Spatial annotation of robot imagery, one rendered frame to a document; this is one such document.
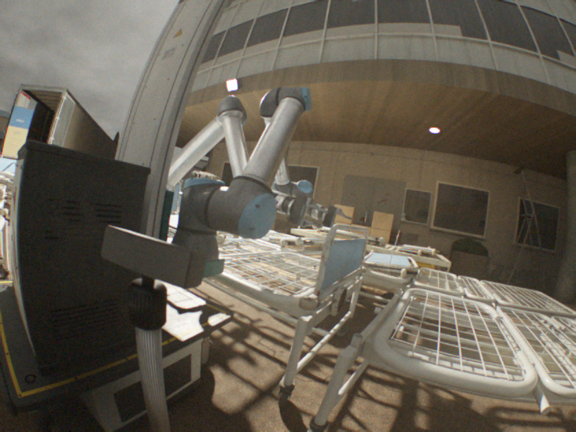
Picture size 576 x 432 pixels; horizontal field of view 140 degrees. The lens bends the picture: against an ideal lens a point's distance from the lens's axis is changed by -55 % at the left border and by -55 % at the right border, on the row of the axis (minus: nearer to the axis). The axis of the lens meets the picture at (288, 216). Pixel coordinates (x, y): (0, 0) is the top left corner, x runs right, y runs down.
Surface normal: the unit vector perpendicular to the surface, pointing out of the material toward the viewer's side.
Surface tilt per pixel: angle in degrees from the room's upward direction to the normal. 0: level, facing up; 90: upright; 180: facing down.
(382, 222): 90
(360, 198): 90
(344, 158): 90
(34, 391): 0
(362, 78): 90
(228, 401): 0
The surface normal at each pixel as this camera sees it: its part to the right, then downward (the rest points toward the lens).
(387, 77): -0.49, -0.07
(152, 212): 0.92, 0.18
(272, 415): 0.18, -0.98
